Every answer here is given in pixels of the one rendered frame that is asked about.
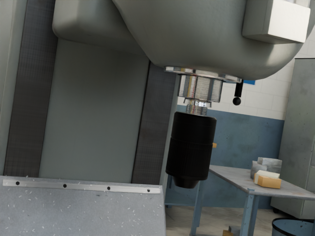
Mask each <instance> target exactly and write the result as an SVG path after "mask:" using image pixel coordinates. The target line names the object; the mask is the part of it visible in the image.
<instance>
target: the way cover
mask: <svg viewBox="0 0 315 236"><path fill-rule="evenodd" d="M33 180H34V181H33ZM79 182H80V183H79ZM6 183H7V185H6ZM78 183H79V184H78ZM90 184H91V185H90ZM144 187H145V188H144ZM159 187H160V188H159ZM8 189H9V190H8ZM148 189H149V190H148ZM108 190H110V191H108ZM104 191H105V192H104ZM30 192H31V193H30ZM107 192H108V193H107ZM50 193H51V194H50ZM140 194H141V195H140ZM97 195H99V196H97ZM105 195H108V196H105ZM122 195H123V196H122ZM19 196H21V197H19ZM35 197H36V198H37V199H36V198H35ZM128 198H129V199H128ZM150 198H152V199H150ZM29 199H30V200H29ZM53 201H54V202H53ZM95 201H96V202H95ZM40 202H41V203H40ZM157 204H158V205H157ZM8 205H9V206H8ZM14 205H15V207H14ZM143 205H144V206H145V207H144V206H143ZM160 205H161V206H160ZM68 206H70V207H69V208H67V207H68ZM157 207H159V208H157ZM128 208H129V209H128ZM61 210H62V212H61ZM133 210H134V212H133ZM23 211H24V212H23ZM153 211H155V212H153ZM84 212H85V213H84ZM134 214H135V215H134ZM157 214H158V216H157ZM28 215H30V216H28ZM8 217H9V218H10V220H9V218H8ZM100 217H101V218H102V219H101V218H100ZM107 217H108V218H107ZM84 218H85V219H84ZM138 218H139V219H140V220H139V219H138ZM129 220H130V221H129ZM133 220H134V221H133ZM135 221H136V222H135ZM141 221H143V222H141ZM122 222H123V224H122ZM28 224H29V226H27V225H28ZM114 224H115V225H114ZM141 224H142V225H141ZM53 225H54V226H53ZM121 226H123V227H121ZM7 227H8V228H7ZM43 227H44V228H43ZM5 228H7V229H5ZM24 228H25V230H24ZM58 228H60V229H58ZM69 228H71V229H69ZM33 229H34V230H33ZM79 229H80V230H79ZM20 231H21V233H19V232H20ZM23 231H25V232H23ZM26 231H28V232H26ZM155 232H156V233H155ZM139 233H140V234H139ZM54 234H55V235H54ZM53 235H54V236H131V235H133V236H135V235H136V236H166V222H165V196H164V186H163V185H150V184H128V183H112V182H97V181H82V180H66V179H60V180H59V179H50V178H35V177H13V176H0V236H53Z"/></svg>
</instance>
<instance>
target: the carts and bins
mask: <svg viewBox="0 0 315 236"><path fill-rule="evenodd" d="M281 165H282V160H279V159H271V158H262V157H259V158H258V161H252V166H251V169H250V170H248V169H240V168H232V167H224V166H216V165H210V167H209V172H211V173H213V174H214V175H216V176H218V177H220V178H221V179H223V180H225V181H227V182H228V183H230V184H232V185H234V186H235V187H237V188H239V189H241V190H242V191H244V192H246V193H247V194H246V200H245V206H244V212H243V217H242V223H241V227H236V226H229V229H228V230H223V234H222V236H253V234H254V228H255V221H256V215H257V209H258V204H259V198H260V196H270V197H279V198H288V199H301V200H310V201H315V194H314V193H312V192H309V191H307V190H305V189H302V188H300V187H298V186H296V185H293V184H291V183H289V182H287V181H284V180H282V179H280V178H279V177H280V171H281ZM203 184H204V180H201V181H199V182H198V188H197V194H196V200H195V208H194V214H193V219H192V226H191V231H190V233H189V236H217V235H205V234H196V228H197V222H198V216H199V210H200V204H201V198H202V192H203ZM253 197H254V198H253ZM252 203H253V204H252ZM251 209H252V210H251ZM251 211H252V212H251ZM272 236H315V219H314V221H308V220H303V219H296V218H275V219H273V221H272Z"/></svg>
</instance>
